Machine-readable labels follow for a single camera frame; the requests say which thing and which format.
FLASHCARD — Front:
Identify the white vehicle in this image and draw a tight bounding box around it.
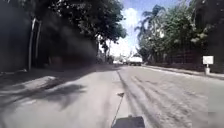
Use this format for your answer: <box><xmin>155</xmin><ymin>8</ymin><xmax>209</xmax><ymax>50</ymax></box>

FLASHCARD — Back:
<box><xmin>127</xmin><ymin>55</ymin><xmax>144</xmax><ymax>67</ymax></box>

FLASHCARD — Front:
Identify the row of trees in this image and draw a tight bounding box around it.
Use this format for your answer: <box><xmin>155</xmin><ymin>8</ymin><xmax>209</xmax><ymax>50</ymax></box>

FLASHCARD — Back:
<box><xmin>134</xmin><ymin>0</ymin><xmax>224</xmax><ymax>64</ymax></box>
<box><xmin>6</xmin><ymin>0</ymin><xmax>128</xmax><ymax>64</ymax></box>

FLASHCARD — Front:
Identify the grey concrete road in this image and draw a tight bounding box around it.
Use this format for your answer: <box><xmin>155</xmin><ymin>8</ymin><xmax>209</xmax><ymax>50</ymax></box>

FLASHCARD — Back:
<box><xmin>0</xmin><ymin>64</ymin><xmax>224</xmax><ymax>128</ymax></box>

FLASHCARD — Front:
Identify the dark fence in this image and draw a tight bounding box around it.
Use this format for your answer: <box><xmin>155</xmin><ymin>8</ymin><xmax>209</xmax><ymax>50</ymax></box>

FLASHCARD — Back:
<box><xmin>146</xmin><ymin>49</ymin><xmax>224</xmax><ymax>74</ymax></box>

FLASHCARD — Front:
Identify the grey concrete pavement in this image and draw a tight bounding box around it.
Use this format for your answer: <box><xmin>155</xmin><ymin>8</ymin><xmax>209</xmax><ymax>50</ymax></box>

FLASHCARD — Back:
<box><xmin>141</xmin><ymin>64</ymin><xmax>224</xmax><ymax>81</ymax></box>

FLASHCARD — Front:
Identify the pale pole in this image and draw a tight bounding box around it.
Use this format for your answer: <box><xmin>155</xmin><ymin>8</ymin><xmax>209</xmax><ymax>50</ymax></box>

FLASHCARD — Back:
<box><xmin>27</xmin><ymin>18</ymin><xmax>37</xmax><ymax>71</ymax></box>
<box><xmin>34</xmin><ymin>20</ymin><xmax>43</xmax><ymax>61</ymax></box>

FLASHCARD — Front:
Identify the white sign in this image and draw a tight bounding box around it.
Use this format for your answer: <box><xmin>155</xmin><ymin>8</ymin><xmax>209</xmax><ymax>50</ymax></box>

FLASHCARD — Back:
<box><xmin>202</xmin><ymin>55</ymin><xmax>215</xmax><ymax>76</ymax></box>

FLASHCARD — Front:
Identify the dark wall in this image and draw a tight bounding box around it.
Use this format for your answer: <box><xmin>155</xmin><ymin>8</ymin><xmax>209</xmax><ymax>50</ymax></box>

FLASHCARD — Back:
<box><xmin>0</xmin><ymin>1</ymin><xmax>98</xmax><ymax>72</ymax></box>

